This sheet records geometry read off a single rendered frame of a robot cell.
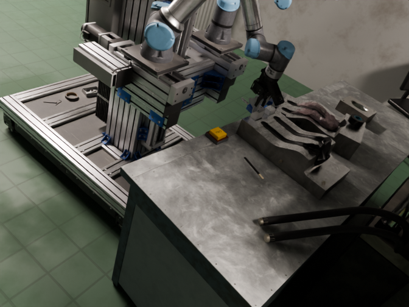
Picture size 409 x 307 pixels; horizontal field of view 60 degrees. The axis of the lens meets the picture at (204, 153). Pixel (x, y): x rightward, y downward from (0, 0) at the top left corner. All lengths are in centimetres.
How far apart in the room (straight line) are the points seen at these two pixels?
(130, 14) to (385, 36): 302
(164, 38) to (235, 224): 75
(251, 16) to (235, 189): 71
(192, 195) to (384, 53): 335
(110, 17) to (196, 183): 100
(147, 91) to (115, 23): 47
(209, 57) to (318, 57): 266
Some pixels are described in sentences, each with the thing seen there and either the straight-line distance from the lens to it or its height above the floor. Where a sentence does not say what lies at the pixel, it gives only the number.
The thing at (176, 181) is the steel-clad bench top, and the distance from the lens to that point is 137.
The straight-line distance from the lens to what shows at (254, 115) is 171.
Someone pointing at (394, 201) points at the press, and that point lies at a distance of 193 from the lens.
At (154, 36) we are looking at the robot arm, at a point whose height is 120.
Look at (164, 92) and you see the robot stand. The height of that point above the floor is 94.
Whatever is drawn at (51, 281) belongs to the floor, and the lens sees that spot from 201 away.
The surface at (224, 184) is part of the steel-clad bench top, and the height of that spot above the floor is 80.
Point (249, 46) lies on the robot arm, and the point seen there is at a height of 125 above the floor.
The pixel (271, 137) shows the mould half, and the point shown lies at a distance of 166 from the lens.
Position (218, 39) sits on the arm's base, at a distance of 197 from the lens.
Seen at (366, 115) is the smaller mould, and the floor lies 87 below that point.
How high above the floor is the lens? 175
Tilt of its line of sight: 38 degrees down
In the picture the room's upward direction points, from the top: 20 degrees clockwise
